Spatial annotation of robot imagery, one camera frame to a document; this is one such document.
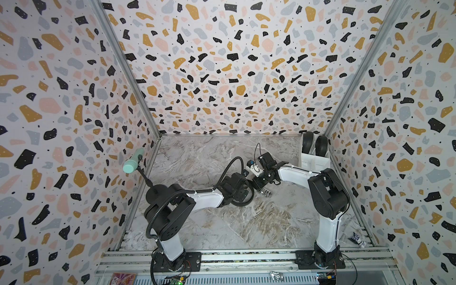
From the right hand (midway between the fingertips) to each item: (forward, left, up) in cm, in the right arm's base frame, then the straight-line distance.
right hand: (256, 183), depth 97 cm
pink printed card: (-44, +53, +2) cm, 69 cm away
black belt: (+22, -39, +6) cm, 46 cm away
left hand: (-3, +8, +3) cm, 9 cm away
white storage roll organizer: (+15, -33, 0) cm, 37 cm away
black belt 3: (-3, +3, +3) cm, 6 cm away
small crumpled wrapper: (-27, -44, 0) cm, 52 cm away
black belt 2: (+28, -32, +7) cm, 43 cm away
